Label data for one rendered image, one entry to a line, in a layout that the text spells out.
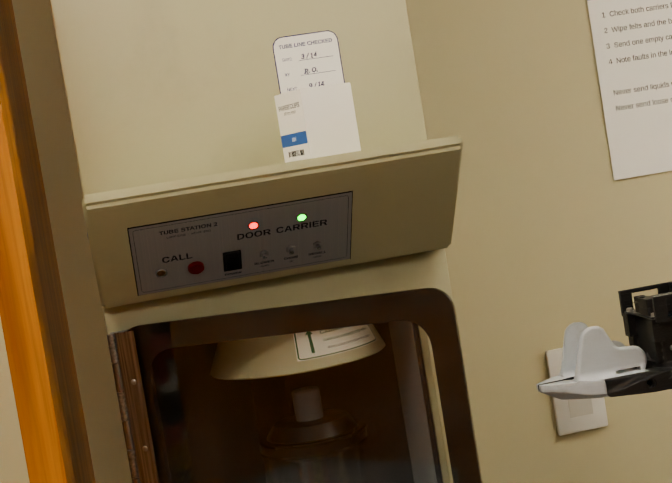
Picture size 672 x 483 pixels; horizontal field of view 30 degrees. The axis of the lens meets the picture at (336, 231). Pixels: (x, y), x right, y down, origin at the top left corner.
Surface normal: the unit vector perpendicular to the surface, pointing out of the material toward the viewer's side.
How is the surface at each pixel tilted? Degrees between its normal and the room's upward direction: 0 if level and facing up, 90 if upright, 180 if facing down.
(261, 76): 90
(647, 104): 90
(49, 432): 90
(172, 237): 135
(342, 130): 90
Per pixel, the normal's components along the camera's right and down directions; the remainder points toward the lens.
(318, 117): 0.48, -0.03
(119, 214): 0.24, 0.71
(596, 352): 0.15, 0.04
